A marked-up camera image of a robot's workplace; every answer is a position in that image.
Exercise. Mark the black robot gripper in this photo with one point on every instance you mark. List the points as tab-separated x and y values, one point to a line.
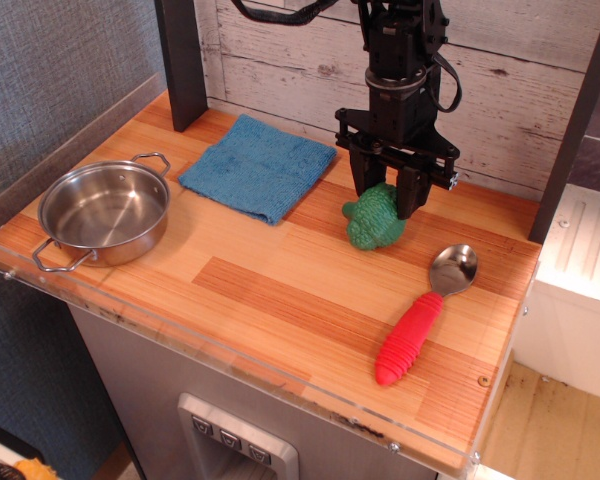
398	131

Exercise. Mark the green toy broccoli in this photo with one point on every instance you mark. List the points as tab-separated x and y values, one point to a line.
373	219

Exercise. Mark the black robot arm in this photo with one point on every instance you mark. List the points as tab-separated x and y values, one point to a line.
403	40

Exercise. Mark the stainless steel pot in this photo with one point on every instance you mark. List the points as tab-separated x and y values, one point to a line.
104	214

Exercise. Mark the blue folded cloth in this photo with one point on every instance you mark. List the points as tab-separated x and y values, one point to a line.
258	170

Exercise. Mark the grey toy fridge cabinet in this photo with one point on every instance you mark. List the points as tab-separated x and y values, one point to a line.
189	418

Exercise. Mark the clear acrylic edge guard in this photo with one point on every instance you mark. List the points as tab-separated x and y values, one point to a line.
304	321

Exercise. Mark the yellow object bottom left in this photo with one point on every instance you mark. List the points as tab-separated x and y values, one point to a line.
33	469

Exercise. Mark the red handled metal spoon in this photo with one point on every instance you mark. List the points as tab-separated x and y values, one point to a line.
452	271

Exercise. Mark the dark right wooden post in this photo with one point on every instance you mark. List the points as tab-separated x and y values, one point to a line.
583	110

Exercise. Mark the dark wooden post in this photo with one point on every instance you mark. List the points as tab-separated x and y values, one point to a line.
182	58
583	110

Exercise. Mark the dark left wooden post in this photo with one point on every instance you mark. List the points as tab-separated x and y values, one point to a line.
182	58

